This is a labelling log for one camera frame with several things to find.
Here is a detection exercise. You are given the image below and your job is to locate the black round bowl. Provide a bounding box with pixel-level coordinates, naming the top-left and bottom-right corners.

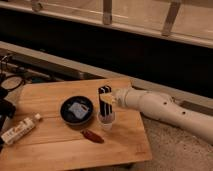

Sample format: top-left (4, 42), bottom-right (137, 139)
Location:
top-left (60, 96), bottom-right (94, 126)

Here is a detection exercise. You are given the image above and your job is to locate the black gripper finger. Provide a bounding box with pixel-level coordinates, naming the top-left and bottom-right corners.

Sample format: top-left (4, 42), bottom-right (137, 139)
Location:
top-left (98, 87), bottom-right (105, 117)
top-left (105, 85), bottom-right (112, 115)

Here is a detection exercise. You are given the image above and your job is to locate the wooden board table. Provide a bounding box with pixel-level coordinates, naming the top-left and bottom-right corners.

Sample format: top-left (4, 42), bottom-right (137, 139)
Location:
top-left (0, 78), bottom-right (152, 171)

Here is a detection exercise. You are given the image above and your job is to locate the black device at left edge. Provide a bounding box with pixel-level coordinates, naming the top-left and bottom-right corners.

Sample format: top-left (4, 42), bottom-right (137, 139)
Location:
top-left (0, 99), bottom-right (16, 131)

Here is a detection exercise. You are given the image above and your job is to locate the dark red pepper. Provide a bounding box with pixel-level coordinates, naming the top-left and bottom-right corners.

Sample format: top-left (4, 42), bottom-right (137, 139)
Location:
top-left (82, 130), bottom-right (104, 143)

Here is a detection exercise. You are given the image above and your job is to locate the light blue eraser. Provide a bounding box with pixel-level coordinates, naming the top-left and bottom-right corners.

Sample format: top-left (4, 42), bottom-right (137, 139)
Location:
top-left (69, 102), bottom-right (88, 119)

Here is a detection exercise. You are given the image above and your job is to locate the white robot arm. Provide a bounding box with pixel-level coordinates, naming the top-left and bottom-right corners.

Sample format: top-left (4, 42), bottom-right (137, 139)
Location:
top-left (100, 88), bottom-right (213, 145)

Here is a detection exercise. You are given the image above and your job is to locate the white tube bottle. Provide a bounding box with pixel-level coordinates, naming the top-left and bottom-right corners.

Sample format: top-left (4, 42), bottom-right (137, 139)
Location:
top-left (1, 113), bottom-right (42, 145)

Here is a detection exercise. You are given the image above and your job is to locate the translucent plastic cup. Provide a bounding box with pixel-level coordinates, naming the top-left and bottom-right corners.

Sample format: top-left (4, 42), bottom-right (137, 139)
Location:
top-left (97, 112), bottom-right (115, 131)

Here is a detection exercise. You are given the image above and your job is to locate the round mirror black frame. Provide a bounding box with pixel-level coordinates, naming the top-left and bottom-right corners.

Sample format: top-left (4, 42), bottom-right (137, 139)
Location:
top-left (0, 75), bottom-right (24, 91)

